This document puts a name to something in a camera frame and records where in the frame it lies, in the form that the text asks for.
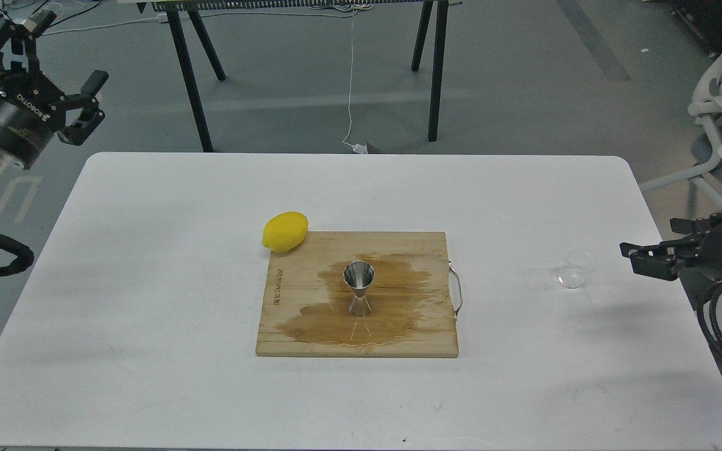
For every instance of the steel jigger measuring cup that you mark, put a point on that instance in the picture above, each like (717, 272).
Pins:
(359, 276)

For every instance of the yellow lemon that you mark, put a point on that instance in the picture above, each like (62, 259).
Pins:
(285, 231)

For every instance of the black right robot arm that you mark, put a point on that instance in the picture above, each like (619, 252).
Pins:
(707, 305)

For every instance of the small clear glass cup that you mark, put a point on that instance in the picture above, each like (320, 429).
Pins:
(577, 266)

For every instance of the wooden cutting board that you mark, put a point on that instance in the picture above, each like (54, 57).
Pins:
(305, 312)

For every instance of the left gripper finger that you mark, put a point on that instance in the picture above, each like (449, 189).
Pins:
(19, 64)
(90, 115)

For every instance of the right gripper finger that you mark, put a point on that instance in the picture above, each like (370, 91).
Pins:
(709, 227)
(661, 261)

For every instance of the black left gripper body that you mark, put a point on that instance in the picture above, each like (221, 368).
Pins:
(27, 126)

